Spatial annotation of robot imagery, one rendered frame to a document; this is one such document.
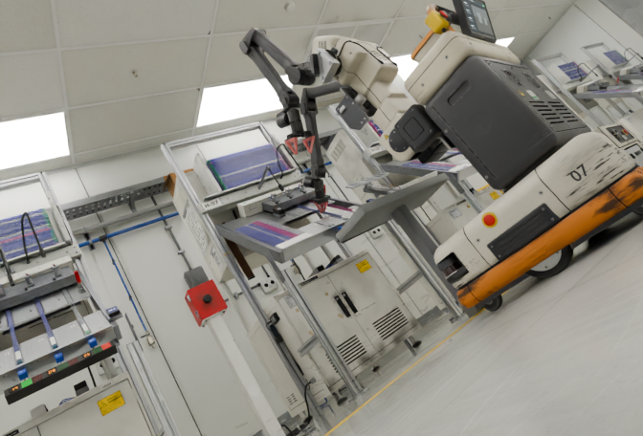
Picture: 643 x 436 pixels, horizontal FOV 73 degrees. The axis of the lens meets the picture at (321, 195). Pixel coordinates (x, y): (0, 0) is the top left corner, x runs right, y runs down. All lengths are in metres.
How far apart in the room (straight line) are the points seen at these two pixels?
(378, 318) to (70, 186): 3.15
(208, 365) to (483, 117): 3.07
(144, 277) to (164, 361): 0.74
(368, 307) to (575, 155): 1.53
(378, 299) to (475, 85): 1.48
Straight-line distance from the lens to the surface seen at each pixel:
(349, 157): 3.76
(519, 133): 1.47
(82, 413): 2.16
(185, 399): 3.85
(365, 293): 2.59
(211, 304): 2.09
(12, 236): 2.64
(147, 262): 4.20
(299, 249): 2.19
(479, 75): 1.51
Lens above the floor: 0.13
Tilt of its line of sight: 19 degrees up
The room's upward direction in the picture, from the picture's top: 35 degrees counter-clockwise
